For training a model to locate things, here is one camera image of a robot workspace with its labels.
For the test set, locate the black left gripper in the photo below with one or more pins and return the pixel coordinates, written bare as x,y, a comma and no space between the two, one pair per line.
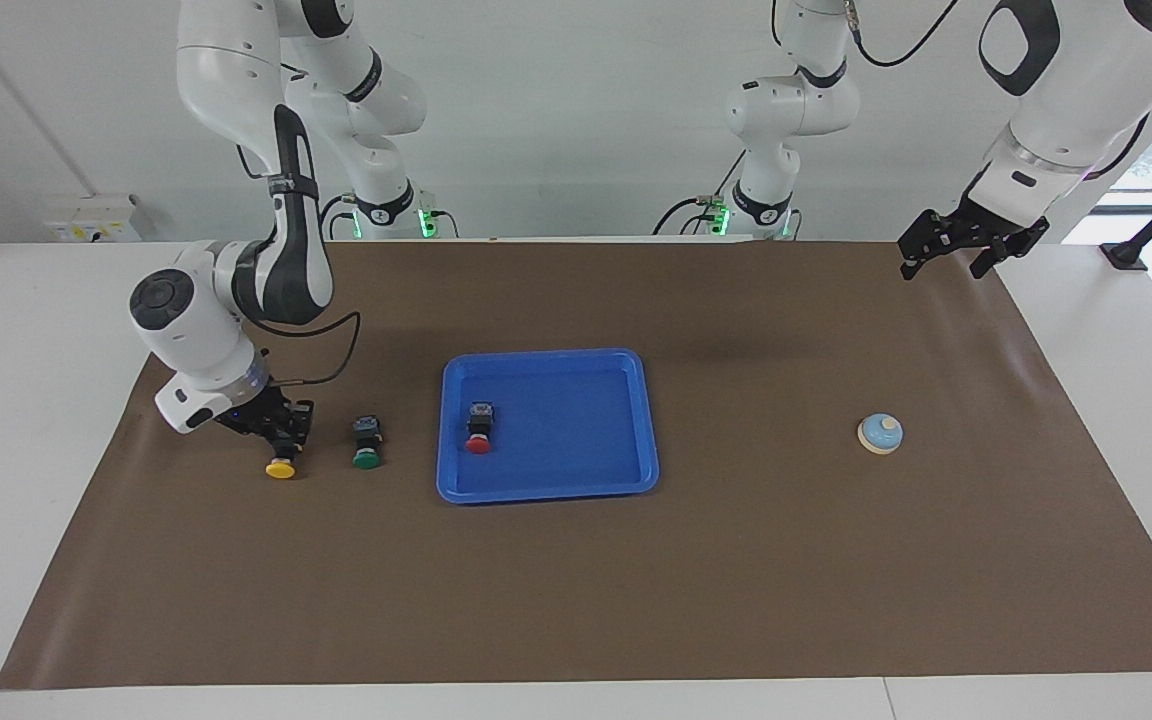
981,220

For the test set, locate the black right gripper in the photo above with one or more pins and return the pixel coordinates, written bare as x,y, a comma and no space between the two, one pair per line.
256,415

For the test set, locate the yellow push button switch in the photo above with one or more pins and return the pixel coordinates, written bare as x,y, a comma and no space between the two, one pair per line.
281,469

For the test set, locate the green push button switch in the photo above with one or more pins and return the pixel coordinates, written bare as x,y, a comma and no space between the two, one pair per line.
367,458

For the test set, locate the red push button switch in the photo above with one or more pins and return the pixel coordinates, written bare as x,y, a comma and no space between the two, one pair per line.
479,444

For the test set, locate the light blue desk bell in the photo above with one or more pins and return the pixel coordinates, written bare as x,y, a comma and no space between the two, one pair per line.
880,434

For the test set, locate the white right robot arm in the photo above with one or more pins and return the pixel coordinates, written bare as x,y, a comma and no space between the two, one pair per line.
236,60

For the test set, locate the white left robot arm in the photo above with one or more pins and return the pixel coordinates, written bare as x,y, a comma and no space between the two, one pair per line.
1086,90

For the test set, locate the blue plastic tray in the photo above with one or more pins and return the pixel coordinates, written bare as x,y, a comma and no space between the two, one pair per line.
576,460

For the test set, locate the brown table mat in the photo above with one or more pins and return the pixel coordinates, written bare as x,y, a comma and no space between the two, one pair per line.
736,580

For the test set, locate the white wall socket box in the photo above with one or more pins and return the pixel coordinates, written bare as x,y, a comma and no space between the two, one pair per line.
91,220

